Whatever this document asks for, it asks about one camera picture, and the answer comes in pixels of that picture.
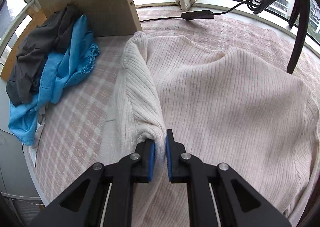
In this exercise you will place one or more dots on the blue garment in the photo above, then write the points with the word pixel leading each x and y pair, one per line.
pixel 60 72

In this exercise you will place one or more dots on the ring light inline controller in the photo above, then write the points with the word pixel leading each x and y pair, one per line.
pixel 195 15

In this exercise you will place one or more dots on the beige knit sweater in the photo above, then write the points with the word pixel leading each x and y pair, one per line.
pixel 224 106

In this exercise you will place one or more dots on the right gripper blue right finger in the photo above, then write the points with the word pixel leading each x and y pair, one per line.
pixel 218 195

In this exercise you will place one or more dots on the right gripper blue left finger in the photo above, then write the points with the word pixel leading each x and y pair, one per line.
pixel 103 194

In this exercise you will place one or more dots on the black garment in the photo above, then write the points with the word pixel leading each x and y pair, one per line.
pixel 53 35

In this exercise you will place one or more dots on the pine wood board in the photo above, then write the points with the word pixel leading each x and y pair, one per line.
pixel 37 19

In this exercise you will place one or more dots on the white garment under pile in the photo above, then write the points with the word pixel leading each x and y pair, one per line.
pixel 41 120

